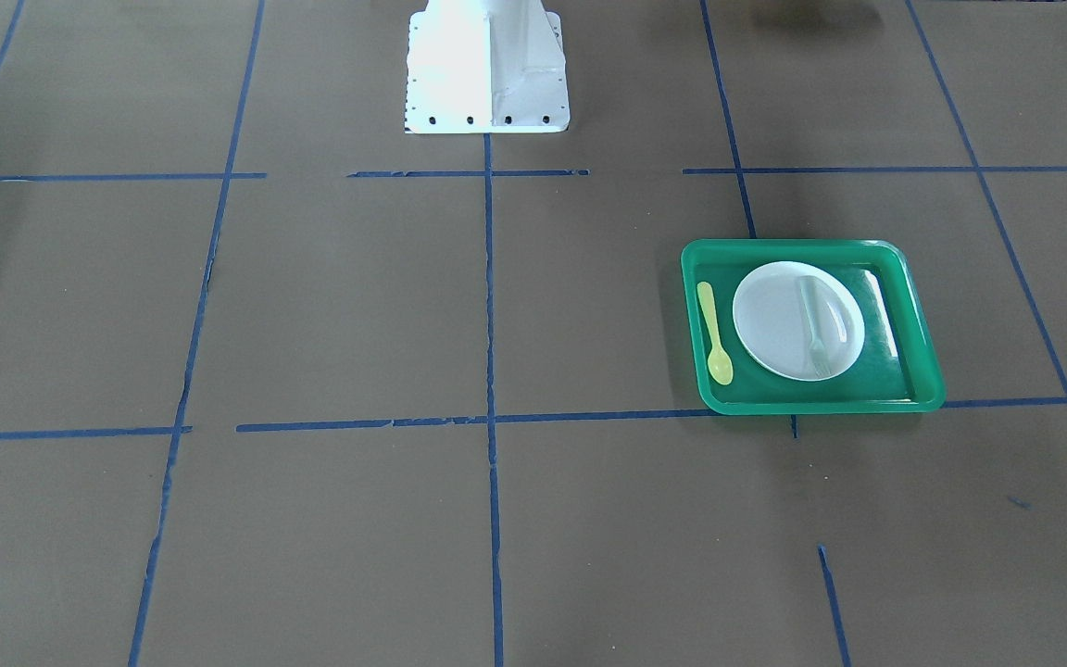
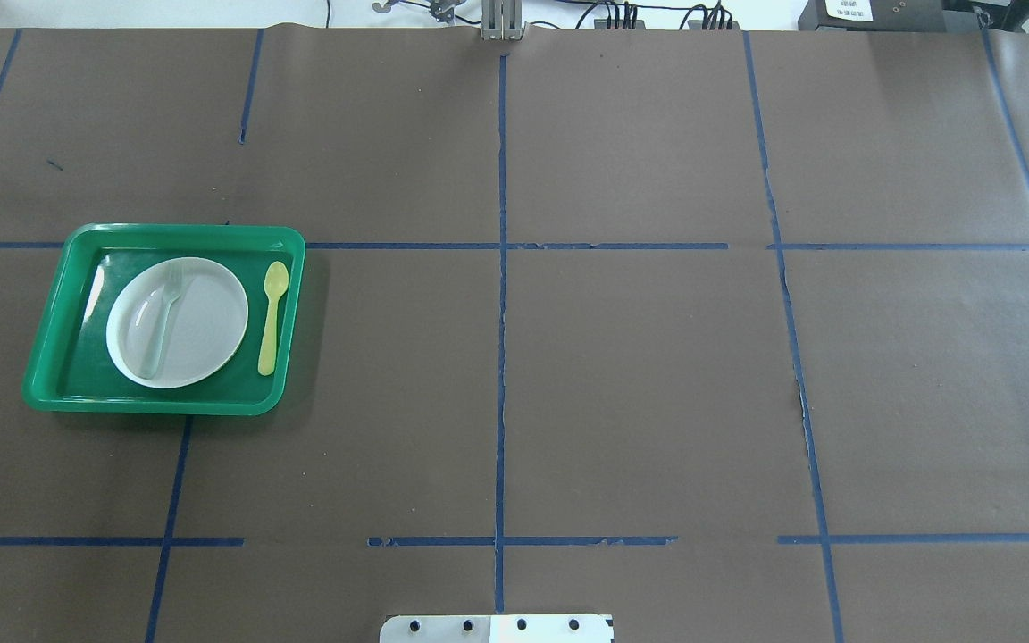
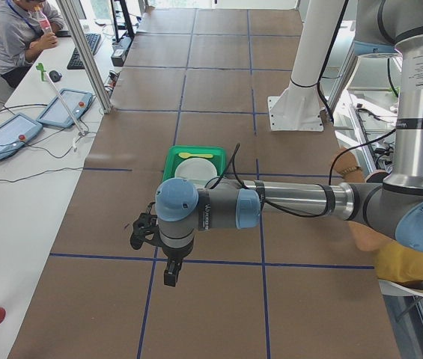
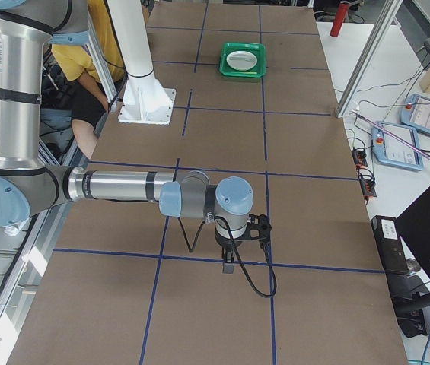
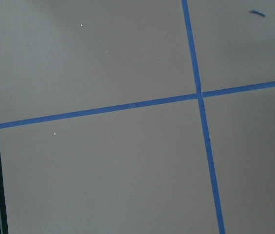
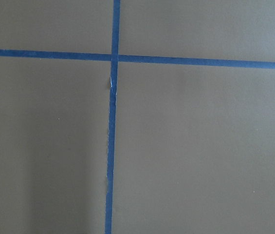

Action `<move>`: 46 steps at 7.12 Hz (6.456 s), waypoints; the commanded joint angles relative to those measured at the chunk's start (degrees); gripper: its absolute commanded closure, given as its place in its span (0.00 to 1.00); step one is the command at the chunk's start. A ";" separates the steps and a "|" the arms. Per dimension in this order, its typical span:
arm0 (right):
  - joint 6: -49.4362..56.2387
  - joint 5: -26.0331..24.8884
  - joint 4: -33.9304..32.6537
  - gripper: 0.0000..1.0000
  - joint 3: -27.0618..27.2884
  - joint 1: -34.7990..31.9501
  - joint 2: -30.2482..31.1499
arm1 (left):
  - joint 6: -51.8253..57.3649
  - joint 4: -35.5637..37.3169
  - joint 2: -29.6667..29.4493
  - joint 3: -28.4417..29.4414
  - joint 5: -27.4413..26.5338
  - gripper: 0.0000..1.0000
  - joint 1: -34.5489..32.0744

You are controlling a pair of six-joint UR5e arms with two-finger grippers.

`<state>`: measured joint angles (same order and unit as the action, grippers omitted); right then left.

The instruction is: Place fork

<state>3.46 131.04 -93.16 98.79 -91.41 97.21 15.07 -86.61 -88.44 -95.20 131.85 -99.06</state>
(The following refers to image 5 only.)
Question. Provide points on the blue tape scrap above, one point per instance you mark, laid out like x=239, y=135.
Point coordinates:
x=257, y=12

